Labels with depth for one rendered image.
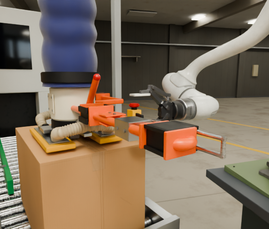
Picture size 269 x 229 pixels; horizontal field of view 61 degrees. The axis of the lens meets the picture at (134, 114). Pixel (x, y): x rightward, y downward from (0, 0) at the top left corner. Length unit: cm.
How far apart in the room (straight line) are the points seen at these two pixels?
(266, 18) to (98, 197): 87
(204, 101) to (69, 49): 55
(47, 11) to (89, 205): 70
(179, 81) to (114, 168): 46
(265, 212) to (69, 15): 97
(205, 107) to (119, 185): 45
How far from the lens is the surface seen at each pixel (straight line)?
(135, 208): 100
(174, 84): 104
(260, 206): 99
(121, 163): 88
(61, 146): 81
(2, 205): 147
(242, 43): 99
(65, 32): 88
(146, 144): 46
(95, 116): 67
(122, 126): 54
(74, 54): 87
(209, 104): 98
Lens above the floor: 121
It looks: 9 degrees down
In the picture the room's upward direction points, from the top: straight up
